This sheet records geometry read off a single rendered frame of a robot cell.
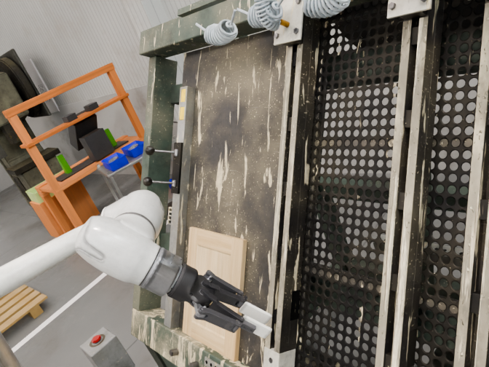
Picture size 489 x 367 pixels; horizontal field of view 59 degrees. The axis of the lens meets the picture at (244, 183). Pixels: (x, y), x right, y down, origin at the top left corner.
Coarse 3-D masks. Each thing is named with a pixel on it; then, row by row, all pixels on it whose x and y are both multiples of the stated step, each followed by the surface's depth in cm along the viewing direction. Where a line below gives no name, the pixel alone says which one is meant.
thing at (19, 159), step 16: (0, 64) 653; (16, 64) 640; (0, 80) 619; (16, 80) 641; (0, 96) 621; (16, 96) 635; (32, 96) 646; (0, 112) 623; (32, 112) 671; (48, 112) 666; (0, 128) 640; (0, 144) 630; (16, 144) 679; (0, 160) 695; (16, 160) 680; (32, 160) 656; (48, 160) 667; (16, 176) 682; (32, 176) 654
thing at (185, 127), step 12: (180, 96) 172; (192, 96) 171; (192, 108) 171; (180, 120) 171; (192, 120) 171; (180, 132) 171; (192, 132) 172; (180, 180) 170; (180, 192) 170; (180, 204) 170; (180, 216) 171; (180, 228) 171; (180, 240) 172; (180, 252) 172; (168, 300) 173; (168, 312) 173; (168, 324) 172
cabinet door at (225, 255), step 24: (192, 240) 166; (216, 240) 155; (240, 240) 145; (192, 264) 165; (216, 264) 155; (240, 264) 145; (240, 288) 145; (192, 312) 164; (240, 312) 146; (192, 336) 164; (216, 336) 153
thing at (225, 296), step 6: (204, 282) 93; (210, 288) 93; (216, 288) 94; (216, 294) 94; (222, 294) 95; (228, 294) 95; (234, 294) 96; (222, 300) 96; (228, 300) 96; (234, 300) 96; (240, 300) 96; (234, 306) 97
